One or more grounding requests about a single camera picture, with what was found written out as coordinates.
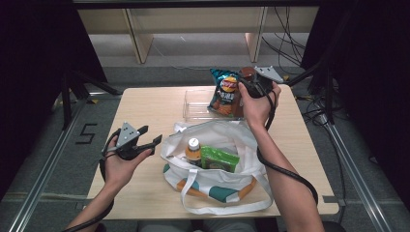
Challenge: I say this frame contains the aluminium floor rail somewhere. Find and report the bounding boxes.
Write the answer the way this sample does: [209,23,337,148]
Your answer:
[8,91,125,232]
[317,112,395,232]

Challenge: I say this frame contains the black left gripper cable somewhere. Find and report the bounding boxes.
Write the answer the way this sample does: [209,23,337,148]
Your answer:
[62,129,122,232]

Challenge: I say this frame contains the person's grey trousers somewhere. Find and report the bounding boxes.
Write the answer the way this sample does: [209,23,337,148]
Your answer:
[136,218,259,232]

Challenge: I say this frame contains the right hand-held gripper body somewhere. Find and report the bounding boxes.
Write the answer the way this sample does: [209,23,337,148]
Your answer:
[237,66,285,100]

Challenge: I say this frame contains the clear acrylic box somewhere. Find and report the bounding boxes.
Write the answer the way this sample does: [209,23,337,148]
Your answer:
[182,89,246,123]

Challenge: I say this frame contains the black curtain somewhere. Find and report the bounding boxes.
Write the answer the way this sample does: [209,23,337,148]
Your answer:
[0,0,108,198]
[301,0,410,205]

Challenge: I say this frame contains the black power cable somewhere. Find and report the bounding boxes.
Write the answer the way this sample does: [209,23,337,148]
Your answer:
[283,6,307,51]
[260,6,304,75]

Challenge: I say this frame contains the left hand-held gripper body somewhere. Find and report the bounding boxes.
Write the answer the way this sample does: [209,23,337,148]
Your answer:
[109,121,153,161]

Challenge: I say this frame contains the white canvas tote bag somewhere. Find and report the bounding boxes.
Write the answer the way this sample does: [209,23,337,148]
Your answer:
[160,120,275,217]

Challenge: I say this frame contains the black metal stand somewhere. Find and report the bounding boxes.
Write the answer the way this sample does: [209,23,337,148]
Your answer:
[286,57,337,125]
[61,69,123,130]

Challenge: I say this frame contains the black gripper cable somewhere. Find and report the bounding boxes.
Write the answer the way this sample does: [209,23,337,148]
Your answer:
[255,85,320,207]
[62,129,122,232]

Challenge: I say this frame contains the green snack packet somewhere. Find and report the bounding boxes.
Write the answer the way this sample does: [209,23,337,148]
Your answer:
[200,145,241,173]

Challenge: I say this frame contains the person's left hand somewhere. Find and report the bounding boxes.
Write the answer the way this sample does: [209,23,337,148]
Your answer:
[102,148,155,191]

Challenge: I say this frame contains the blue potato chip bag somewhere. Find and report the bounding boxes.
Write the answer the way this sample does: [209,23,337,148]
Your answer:
[207,68,246,119]

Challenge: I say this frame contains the beige office desk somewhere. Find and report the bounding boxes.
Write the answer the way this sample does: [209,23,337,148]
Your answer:
[72,0,320,65]

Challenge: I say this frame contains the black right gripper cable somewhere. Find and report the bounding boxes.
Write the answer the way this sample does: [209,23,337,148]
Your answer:
[255,85,320,207]

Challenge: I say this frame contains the person's right hand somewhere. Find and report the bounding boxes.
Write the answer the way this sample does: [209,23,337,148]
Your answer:
[237,80,282,130]

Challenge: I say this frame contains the orange drink bottle white cap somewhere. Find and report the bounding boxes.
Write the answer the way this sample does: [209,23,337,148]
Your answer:
[184,137,203,167]

